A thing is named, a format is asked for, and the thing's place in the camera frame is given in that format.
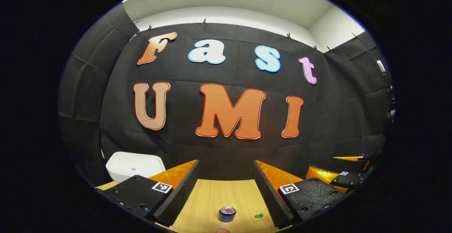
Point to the black backdrop cloth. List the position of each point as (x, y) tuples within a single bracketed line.
[(226, 155)]

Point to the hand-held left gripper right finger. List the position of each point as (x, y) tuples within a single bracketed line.
[(270, 197)]

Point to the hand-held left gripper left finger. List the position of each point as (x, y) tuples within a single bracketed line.
[(180, 197)]

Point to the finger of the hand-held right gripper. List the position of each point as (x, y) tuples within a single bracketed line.
[(349, 180), (367, 157)]

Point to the blue pop can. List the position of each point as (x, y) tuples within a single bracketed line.
[(227, 215)]

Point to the white desktop garbage bin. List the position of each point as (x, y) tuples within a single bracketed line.
[(130, 166)]

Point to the wooden desktop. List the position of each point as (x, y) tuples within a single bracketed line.
[(212, 197)]

